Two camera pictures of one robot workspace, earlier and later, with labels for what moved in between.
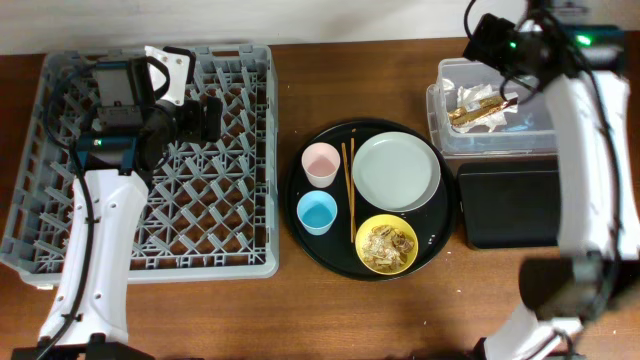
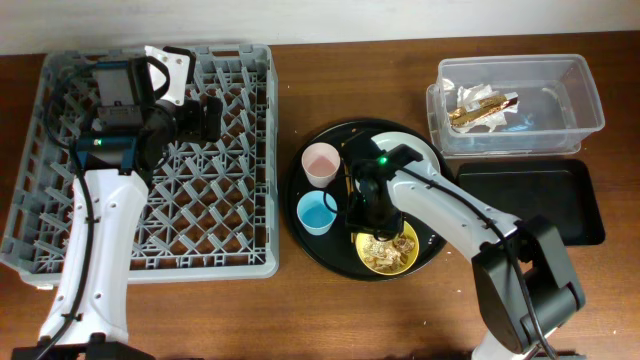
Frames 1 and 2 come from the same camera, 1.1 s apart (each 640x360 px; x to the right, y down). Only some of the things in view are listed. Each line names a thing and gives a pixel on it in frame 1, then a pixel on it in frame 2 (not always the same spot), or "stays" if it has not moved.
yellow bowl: [386, 244] stays
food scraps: [387, 245] stays
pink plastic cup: [321, 162] stays
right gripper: [487, 43] → [357, 220]
